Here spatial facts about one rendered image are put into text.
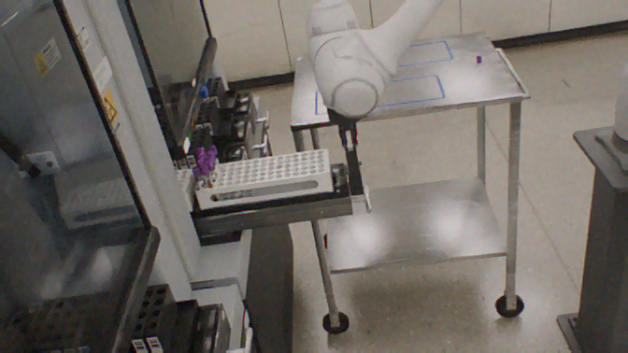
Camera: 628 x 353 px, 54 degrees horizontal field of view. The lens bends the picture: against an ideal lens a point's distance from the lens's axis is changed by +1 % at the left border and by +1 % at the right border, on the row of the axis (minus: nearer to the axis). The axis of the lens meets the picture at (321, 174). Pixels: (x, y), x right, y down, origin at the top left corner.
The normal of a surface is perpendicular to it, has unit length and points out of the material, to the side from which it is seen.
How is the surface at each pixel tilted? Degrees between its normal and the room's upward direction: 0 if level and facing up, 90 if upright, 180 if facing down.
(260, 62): 90
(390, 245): 0
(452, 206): 0
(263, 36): 90
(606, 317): 90
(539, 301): 0
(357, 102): 95
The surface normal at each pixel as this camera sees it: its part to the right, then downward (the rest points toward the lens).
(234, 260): -0.15, -0.82
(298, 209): 0.04, 0.55
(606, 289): -0.68, 0.49
